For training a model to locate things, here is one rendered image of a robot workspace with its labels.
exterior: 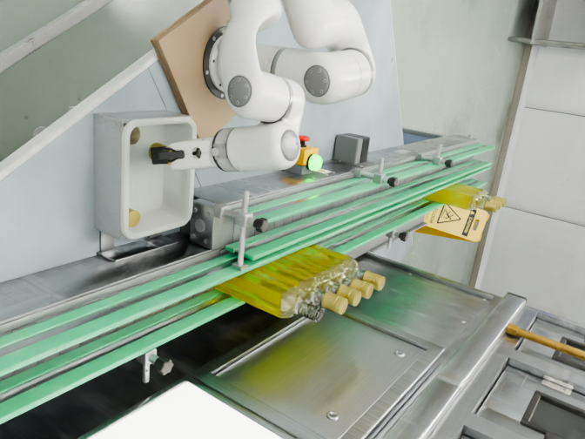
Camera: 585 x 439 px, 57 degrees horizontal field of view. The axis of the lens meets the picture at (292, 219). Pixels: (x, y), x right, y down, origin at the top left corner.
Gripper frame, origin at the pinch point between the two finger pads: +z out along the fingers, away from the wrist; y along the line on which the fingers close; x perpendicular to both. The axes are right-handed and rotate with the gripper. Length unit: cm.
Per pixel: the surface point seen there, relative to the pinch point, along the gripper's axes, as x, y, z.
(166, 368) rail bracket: -35.6, -13.5, -8.1
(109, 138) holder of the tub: 3.8, -9.7, 3.9
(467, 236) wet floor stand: -93, 347, 58
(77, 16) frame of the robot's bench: 38, 24, 56
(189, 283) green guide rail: -24.4, -2.1, -3.6
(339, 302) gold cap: -32.2, 17.9, -24.0
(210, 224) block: -15.3, 9.5, 0.6
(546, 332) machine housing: -57, 79, -50
